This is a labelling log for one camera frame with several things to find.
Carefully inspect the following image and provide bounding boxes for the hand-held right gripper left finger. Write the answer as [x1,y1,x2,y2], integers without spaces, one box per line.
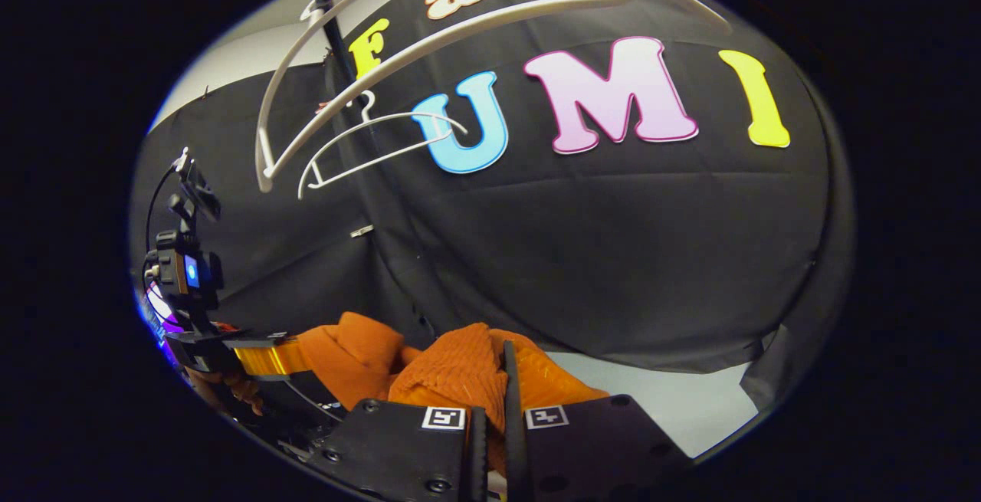
[280,397,489,502]

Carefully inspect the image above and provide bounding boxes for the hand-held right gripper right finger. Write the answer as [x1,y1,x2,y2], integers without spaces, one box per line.
[500,340,694,502]

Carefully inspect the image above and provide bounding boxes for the orange corduroy shirt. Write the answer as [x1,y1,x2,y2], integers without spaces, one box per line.
[294,310,537,480]

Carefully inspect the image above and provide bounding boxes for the black clothes rack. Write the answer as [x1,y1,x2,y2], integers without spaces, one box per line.
[313,0,369,116]

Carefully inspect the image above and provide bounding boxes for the black backdrop cloth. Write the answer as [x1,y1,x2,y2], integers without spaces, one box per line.
[130,0,855,376]

